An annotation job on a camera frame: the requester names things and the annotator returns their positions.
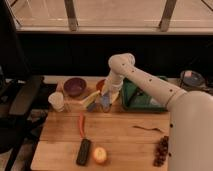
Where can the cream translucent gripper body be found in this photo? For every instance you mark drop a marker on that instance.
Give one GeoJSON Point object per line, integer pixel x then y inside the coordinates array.
{"type": "Point", "coordinates": [112, 95]}

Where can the blue sponge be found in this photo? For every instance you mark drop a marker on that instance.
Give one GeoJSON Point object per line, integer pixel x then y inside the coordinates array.
{"type": "Point", "coordinates": [105, 101]}

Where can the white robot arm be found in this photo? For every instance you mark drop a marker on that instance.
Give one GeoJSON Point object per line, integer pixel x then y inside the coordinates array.
{"type": "Point", "coordinates": [190, 146]}

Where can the white plastic cup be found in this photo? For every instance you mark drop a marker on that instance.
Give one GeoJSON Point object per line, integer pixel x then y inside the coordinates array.
{"type": "Point", "coordinates": [56, 99]}

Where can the orange bowl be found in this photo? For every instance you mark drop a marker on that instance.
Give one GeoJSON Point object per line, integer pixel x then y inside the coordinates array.
{"type": "Point", "coordinates": [101, 86]}

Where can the green plastic tray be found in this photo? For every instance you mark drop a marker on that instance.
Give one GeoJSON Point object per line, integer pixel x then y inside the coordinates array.
{"type": "Point", "coordinates": [134, 99]}

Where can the dark thin twig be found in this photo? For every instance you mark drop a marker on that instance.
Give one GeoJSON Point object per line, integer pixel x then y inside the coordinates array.
{"type": "Point", "coordinates": [148, 129]}

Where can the white cloth piece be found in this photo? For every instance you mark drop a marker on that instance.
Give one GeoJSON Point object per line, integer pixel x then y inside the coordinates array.
{"type": "Point", "coordinates": [153, 102]}

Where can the purple bowl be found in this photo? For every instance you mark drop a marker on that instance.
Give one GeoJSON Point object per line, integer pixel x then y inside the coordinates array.
{"type": "Point", "coordinates": [75, 86]}

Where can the orange carrot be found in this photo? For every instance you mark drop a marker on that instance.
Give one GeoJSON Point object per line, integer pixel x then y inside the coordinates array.
{"type": "Point", "coordinates": [81, 125]}

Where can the black rectangular block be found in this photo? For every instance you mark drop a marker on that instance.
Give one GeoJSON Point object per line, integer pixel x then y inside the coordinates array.
{"type": "Point", "coordinates": [83, 152]}

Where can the yellow round fruit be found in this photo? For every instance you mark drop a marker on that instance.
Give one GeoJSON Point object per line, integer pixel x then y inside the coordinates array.
{"type": "Point", "coordinates": [100, 155]}

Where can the wooden cutting board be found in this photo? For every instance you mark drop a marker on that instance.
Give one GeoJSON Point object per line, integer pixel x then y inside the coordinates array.
{"type": "Point", "coordinates": [128, 148]}

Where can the bunch of dark grapes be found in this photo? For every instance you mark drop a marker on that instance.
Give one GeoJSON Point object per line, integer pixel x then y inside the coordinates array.
{"type": "Point", "coordinates": [161, 151]}

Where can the dark round dish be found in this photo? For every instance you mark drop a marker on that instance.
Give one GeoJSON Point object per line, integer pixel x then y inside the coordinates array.
{"type": "Point", "coordinates": [191, 78]}

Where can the black office chair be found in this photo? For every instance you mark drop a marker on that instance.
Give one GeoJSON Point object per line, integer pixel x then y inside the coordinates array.
{"type": "Point", "coordinates": [20, 85]}

